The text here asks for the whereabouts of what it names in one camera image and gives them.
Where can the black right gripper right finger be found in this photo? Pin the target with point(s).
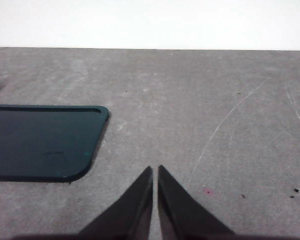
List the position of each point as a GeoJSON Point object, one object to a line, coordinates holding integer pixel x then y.
{"type": "Point", "coordinates": [182, 215]}

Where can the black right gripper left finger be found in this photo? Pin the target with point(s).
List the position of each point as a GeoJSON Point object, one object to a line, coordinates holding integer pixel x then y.
{"type": "Point", "coordinates": [130, 215]}

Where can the black rectangular tray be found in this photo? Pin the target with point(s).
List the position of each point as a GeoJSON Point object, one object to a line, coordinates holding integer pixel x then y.
{"type": "Point", "coordinates": [40, 142]}

